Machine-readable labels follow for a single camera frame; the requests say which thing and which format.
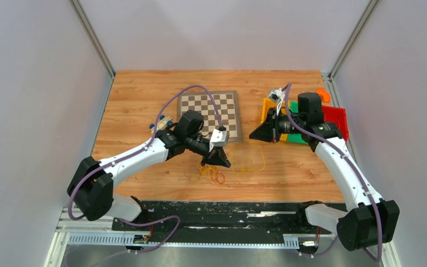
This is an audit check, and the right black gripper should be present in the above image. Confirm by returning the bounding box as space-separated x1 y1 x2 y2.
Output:
249 107 305 144

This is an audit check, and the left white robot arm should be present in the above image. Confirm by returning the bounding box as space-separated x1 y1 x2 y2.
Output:
67 111 231 230

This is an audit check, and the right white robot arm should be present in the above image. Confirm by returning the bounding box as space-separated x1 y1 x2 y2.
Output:
249 90 400 251

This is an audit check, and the yellow plastic bin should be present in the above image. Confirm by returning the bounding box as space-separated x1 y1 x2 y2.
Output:
260 98 288 142

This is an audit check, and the green plastic bin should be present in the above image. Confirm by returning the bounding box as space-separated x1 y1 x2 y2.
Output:
286 101 307 145

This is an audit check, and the wooden chessboard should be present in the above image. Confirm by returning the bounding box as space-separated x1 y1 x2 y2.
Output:
177 90 243 142

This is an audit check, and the white toy car chassis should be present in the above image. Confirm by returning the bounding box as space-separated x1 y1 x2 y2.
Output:
149 115 173 133

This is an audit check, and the orange curved plastic piece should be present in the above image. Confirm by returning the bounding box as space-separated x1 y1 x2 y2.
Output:
316 89 331 103

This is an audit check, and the red plastic bin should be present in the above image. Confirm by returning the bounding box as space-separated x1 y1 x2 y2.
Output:
322 106 349 141

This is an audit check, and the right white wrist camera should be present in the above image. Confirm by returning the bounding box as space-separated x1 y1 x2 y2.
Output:
267 88 285 111

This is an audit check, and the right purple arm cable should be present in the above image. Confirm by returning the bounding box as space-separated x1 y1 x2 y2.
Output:
282 82 384 263

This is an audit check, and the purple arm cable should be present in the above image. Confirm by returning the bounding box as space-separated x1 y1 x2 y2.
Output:
282 82 384 263
68 85 226 222

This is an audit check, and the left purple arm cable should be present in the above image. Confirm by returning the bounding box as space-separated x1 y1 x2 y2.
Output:
68 85 226 222

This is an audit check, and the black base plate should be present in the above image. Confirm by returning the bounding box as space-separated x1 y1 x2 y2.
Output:
112 201 317 245

